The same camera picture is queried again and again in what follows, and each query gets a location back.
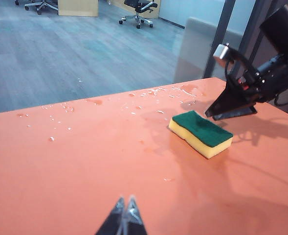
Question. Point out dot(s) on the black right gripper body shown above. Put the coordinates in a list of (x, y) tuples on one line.
[(273, 76)]

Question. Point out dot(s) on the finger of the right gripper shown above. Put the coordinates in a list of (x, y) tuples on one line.
[(234, 113), (228, 93)]

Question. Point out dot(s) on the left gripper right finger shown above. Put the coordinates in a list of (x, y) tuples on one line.
[(135, 220)]

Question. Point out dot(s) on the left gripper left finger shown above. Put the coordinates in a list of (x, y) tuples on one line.
[(114, 220)]

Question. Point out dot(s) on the green and yellow sponge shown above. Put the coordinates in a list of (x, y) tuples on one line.
[(202, 129)]

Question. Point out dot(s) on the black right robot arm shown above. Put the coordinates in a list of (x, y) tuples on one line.
[(283, 27)]

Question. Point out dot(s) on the light wooden shelf cabinet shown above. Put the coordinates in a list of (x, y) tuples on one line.
[(155, 12)]

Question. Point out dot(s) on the black highback office chair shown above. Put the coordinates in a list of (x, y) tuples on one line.
[(139, 9)]

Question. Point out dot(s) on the light wooden office desk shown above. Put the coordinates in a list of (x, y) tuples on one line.
[(77, 8)]

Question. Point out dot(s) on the black mesh office chair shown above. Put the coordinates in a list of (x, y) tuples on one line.
[(42, 5), (17, 2)]

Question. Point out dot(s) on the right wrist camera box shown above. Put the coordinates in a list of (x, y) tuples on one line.
[(220, 54)]

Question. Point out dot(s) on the brown frame post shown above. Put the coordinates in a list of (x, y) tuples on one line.
[(250, 31)]

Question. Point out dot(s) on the dark metal frame post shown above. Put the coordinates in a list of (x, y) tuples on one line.
[(219, 29)]

